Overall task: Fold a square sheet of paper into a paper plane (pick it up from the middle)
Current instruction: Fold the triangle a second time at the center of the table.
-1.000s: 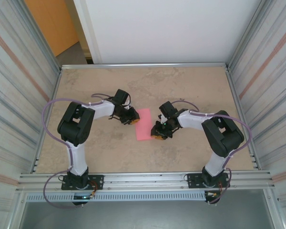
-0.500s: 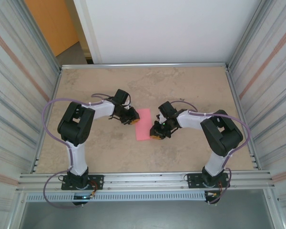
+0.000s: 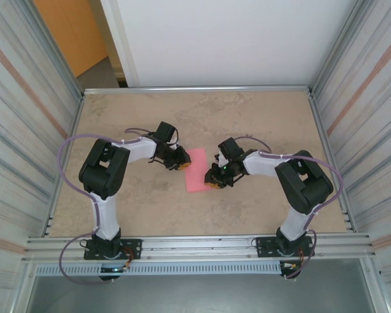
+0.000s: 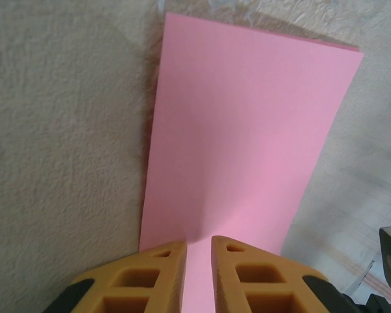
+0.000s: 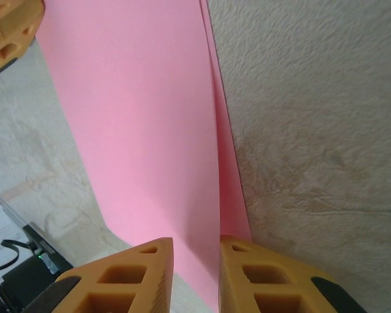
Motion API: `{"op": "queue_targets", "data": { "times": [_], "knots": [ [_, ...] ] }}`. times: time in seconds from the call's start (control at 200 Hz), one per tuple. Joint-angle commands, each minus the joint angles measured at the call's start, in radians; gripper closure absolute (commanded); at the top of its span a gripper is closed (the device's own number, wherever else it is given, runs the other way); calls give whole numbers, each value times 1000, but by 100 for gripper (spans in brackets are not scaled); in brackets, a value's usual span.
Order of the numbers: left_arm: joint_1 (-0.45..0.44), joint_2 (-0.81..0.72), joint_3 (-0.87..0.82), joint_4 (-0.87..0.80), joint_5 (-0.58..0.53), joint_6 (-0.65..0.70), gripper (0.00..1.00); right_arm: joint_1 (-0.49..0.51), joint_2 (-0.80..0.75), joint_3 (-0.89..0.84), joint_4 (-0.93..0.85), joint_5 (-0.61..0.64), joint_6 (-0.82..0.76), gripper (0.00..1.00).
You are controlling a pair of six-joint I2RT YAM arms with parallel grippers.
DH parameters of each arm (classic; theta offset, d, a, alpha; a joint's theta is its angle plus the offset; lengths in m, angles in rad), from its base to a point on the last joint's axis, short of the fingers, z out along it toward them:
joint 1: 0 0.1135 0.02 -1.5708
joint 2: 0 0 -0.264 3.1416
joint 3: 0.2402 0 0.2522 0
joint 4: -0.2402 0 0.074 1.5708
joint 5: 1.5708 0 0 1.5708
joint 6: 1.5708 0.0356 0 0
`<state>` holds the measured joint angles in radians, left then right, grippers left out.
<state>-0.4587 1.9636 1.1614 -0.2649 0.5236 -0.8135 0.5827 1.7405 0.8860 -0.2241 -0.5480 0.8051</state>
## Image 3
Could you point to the pink paper sheet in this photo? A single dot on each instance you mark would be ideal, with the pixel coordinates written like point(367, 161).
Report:
point(195, 172)

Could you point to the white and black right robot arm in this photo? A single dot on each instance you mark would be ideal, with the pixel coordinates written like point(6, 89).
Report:
point(304, 182)

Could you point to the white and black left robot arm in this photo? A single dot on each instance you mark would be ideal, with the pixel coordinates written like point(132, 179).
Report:
point(101, 169)

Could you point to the small black controller module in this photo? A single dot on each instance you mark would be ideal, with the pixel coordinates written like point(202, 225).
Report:
point(112, 270)
point(288, 266)

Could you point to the orange wooden door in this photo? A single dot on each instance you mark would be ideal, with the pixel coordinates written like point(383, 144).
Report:
point(71, 32)

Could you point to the corrugated metal side panel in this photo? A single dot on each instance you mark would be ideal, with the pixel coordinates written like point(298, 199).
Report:
point(371, 98)
point(13, 98)

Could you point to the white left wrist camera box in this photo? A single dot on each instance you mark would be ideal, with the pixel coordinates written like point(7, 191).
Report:
point(173, 144)

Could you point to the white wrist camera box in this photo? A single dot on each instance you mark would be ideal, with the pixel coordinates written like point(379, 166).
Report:
point(173, 144)
point(220, 159)

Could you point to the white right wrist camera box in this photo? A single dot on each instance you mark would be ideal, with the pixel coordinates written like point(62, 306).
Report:
point(220, 159)

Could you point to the aluminium frame bar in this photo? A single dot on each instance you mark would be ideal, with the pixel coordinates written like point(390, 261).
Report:
point(198, 88)

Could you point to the aluminium mounting rail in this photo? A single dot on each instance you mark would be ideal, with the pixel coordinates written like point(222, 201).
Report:
point(198, 246)

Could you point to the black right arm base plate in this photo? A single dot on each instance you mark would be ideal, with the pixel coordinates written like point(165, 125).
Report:
point(264, 247)

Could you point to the aluminium table side rail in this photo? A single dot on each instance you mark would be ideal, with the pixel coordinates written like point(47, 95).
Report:
point(76, 120)
point(317, 117)

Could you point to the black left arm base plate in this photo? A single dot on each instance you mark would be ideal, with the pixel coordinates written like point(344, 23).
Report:
point(133, 247)

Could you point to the white door frame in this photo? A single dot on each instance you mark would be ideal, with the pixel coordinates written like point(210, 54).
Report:
point(117, 39)

